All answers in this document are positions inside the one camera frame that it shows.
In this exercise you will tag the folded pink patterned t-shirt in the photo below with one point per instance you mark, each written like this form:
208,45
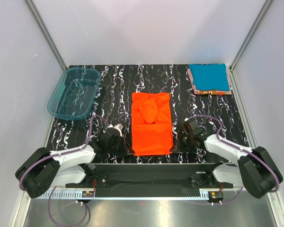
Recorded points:
208,92

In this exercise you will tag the orange t-shirt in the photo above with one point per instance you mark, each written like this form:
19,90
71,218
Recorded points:
151,124

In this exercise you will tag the right small connector board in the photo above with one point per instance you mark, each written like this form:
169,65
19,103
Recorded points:
216,195

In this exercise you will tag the left small connector board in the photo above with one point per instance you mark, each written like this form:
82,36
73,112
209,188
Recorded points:
88,194

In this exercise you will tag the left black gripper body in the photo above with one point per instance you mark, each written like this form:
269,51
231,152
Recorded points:
119,148

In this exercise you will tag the aluminium frame post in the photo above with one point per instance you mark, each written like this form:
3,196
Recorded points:
40,23
255,26

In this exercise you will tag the teal transparent plastic bin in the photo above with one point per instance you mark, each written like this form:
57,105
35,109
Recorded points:
74,94

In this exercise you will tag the right aluminium frame post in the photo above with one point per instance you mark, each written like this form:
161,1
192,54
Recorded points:
255,26

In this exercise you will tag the left aluminium frame post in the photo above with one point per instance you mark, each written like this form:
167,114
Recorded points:
40,23

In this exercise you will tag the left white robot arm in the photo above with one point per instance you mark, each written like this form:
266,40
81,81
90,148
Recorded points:
71,168

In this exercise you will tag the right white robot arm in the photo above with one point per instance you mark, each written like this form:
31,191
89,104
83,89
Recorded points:
251,168

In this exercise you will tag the small connector board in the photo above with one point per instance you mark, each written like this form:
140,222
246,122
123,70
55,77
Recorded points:
88,194
216,195

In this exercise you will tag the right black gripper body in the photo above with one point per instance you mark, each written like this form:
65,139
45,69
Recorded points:
186,142

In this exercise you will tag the folded blue t-shirt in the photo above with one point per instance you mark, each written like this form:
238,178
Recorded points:
208,77

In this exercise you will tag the front aluminium rail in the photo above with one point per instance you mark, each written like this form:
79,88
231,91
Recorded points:
123,183

